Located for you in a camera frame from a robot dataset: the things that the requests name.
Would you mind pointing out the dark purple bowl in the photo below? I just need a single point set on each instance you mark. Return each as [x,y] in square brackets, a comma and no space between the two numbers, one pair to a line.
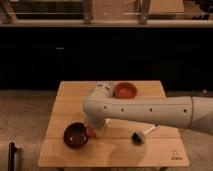
[75,135]

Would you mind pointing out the orange apple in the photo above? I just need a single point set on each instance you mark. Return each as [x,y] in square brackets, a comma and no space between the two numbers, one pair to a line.
[90,132]

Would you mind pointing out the orange bowl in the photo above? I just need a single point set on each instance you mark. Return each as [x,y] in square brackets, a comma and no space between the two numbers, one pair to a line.
[125,90]

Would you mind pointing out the black post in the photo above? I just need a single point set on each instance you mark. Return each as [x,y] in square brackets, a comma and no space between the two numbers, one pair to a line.
[11,156]

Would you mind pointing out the dark long cabinet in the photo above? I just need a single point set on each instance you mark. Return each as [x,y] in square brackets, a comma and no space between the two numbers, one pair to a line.
[42,57]

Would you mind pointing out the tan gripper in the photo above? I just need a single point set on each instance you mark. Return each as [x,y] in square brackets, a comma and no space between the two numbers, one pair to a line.
[99,127]

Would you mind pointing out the wooden folding table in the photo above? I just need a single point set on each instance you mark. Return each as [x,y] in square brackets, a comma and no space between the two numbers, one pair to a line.
[162,148]

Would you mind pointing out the black white dish brush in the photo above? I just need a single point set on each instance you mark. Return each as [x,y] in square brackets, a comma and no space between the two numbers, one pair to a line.
[139,137]

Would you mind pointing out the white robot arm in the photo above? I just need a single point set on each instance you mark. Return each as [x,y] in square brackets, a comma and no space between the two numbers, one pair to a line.
[193,113]

